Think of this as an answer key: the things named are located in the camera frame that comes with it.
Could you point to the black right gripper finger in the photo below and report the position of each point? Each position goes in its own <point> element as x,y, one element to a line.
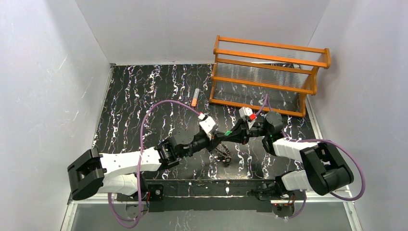
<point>236,138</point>
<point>239,126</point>

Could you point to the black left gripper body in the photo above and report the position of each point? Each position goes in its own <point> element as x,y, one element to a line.
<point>207,143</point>

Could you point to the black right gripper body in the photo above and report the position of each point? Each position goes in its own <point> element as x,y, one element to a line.
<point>241,131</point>

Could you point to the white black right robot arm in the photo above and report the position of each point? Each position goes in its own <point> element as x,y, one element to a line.
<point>325,170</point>

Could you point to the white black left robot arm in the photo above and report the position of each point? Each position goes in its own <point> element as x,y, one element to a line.
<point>95,172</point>

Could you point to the grey orange marker pen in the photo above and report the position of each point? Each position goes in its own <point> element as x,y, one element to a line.
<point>195,97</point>

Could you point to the orange wooden two-tier shelf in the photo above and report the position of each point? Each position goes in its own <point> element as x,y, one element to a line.
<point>246,72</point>

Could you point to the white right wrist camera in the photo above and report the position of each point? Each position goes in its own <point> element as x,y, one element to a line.
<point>247,115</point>

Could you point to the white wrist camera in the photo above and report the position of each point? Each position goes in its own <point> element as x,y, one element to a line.
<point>208,125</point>
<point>247,115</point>

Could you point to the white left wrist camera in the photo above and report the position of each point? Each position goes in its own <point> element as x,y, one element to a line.
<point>208,125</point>

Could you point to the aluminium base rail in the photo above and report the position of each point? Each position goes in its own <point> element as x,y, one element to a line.
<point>240,205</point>

